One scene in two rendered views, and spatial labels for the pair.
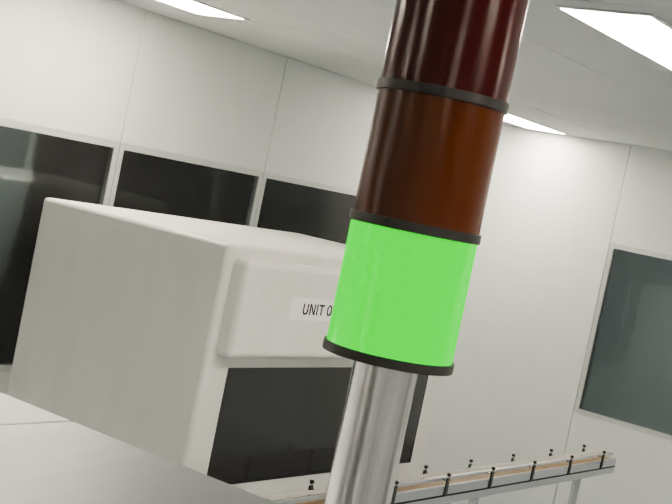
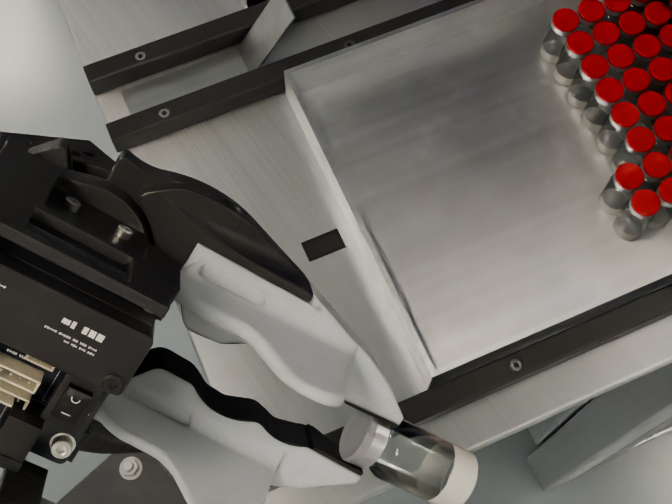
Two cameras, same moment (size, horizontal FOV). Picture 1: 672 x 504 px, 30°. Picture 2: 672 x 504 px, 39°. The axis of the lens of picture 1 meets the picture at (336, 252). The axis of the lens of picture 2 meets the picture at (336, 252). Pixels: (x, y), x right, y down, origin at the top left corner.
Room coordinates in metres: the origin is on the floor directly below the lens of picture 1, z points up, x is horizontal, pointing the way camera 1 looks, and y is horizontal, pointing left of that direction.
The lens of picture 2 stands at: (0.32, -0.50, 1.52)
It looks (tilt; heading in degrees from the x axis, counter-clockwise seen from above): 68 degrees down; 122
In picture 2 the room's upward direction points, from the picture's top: straight up
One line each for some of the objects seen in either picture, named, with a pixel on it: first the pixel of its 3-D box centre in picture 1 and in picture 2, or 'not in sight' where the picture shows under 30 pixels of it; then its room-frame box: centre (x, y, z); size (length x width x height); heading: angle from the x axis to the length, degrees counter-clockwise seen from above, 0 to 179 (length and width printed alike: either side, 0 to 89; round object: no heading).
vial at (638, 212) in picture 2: not in sight; (636, 215); (0.36, -0.15, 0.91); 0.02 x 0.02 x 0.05
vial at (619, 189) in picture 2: not in sight; (621, 189); (0.34, -0.14, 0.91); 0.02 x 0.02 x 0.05
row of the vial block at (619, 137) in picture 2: not in sight; (609, 116); (0.31, -0.09, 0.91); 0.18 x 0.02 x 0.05; 145
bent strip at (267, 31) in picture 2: not in sight; (205, 55); (0.02, -0.21, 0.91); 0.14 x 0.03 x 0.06; 55
